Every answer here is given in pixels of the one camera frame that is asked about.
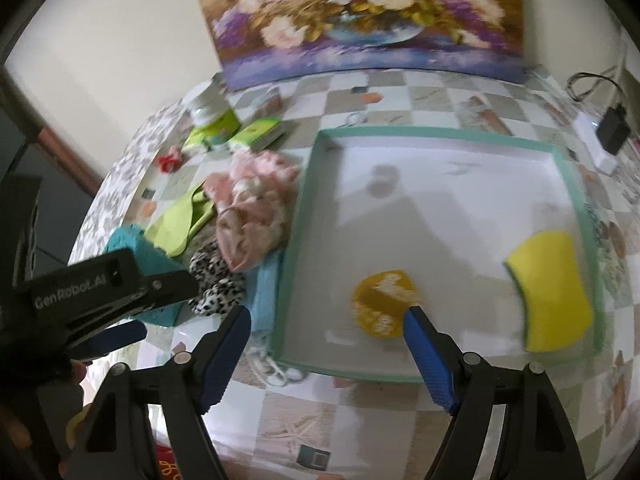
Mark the green tissue packet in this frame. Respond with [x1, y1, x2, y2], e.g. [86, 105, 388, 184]
[231, 116, 287, 152]
[181, 127, 211, 153]

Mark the black cable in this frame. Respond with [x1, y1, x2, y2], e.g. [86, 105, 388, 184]
[567, 72, 626, 111]

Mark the leopard print scrunchie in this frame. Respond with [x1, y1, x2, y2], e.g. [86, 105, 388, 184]
[187, 240, 248, 317]

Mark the yellow round pad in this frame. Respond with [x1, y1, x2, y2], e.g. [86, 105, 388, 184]
[350, 270, 421, 340]

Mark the pink fluffy cloth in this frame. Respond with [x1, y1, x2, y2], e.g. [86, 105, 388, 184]
[204, 150, 301, 272]

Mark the white cord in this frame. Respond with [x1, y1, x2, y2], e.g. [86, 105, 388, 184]
[247, 345, 306, 387]

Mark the white bottle with green label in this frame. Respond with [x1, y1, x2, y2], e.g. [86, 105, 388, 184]
[189, 87, 241, 148]

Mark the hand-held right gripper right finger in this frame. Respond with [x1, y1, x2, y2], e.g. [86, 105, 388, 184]
[403, 305, 586, 480]

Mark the black power adapter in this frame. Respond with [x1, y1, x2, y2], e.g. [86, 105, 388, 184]
[597, 105, 632, 156]

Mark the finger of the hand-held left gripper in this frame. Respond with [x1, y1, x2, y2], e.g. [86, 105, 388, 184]
[65, 310, 149, 361]
[142, 271, 200, 311]

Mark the yellow sponge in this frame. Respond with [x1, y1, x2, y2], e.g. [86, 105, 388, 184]
[504, 231, 596, 355]

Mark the teal sponge cloth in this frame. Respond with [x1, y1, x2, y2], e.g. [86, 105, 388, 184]
[102, 227, 188, 328]

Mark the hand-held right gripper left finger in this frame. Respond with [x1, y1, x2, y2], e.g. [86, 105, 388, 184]
[65, 305, 252, 480]

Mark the lime green cloth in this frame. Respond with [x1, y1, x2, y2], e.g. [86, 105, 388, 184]
[145, 182, 218, 258]

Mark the white power strip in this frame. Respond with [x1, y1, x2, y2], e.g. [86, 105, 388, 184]
[575, 112, 621, 176]

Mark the light blue towel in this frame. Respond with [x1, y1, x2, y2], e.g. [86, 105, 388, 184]
[250, 252, 286, 333]

